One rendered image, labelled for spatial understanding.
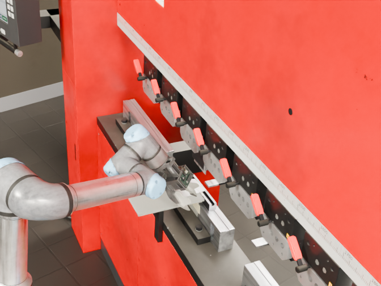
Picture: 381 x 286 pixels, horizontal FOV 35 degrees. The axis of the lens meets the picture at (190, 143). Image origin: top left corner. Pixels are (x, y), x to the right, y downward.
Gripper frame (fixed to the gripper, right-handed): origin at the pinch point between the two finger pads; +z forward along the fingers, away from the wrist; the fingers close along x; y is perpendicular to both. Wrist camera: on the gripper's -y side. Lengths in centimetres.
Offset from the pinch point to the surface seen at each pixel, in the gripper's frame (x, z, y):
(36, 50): 170, -19, -241
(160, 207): -2.4, -1.0, -12.7
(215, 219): 3.1, 14.1, 0.5
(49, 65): 174, -2, -247
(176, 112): 25.3, -21.2, -3.7
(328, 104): -9, -33, 76
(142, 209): -6.0, -4.9, -16.3
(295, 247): -25, -2, 54
